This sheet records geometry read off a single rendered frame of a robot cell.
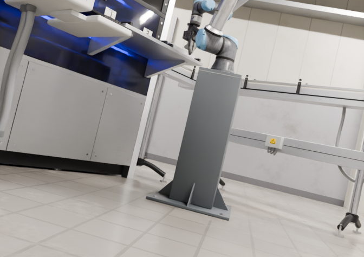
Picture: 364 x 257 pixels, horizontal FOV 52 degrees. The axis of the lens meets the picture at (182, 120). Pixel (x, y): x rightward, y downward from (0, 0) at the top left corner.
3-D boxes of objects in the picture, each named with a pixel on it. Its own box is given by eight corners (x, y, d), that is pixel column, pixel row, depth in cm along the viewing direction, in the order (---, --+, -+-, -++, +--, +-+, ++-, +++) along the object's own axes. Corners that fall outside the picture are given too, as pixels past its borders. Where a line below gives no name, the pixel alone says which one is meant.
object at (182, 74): (150, 65, 279) (155, 45, 280) (136, 64, 289) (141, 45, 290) (202, 88, 332) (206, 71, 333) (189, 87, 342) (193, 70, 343)
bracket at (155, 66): (144, 76, 263) (148, 58, 264) (147, 77, 265) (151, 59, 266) (180, 79, 241) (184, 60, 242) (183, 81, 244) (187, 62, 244)
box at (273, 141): (264, 145, 284) (266, 134, 284) (267, 146, 287) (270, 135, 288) (279, 148, 276) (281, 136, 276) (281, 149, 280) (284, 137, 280)
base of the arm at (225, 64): (234, 79, 230) (237, 64, 231) (233, 74, 215) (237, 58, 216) (210, 75, 233) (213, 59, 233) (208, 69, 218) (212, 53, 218)
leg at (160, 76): (130, 164, 295) (153, 70, 299) (138, 165, 302) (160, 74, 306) (138, 166, 289) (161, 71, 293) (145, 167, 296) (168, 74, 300)
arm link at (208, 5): (221, 1, 233) (212, 5, 243) (206, -5, 228) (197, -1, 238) (219, 13, 232) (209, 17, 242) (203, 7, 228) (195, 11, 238)
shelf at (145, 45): (72, 27, 224) (73, 24, 224) (151, 63, 278) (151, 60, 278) (125, 26, 193) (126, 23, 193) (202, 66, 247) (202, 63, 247)
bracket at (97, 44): (86, 53, 224) (91, 32, 225) (90, 55, 227) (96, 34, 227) (123, 55, 203) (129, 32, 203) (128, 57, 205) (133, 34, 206)
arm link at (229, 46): (238, 60, 222) (244, 39, 223) (220, 54, 216) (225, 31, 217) (227, 63, 233) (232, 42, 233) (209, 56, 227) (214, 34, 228)
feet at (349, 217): (330, 234, 228) (335, 211, 229) (351, 230, 267) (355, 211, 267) (344, 238, 223) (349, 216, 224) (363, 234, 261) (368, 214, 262)
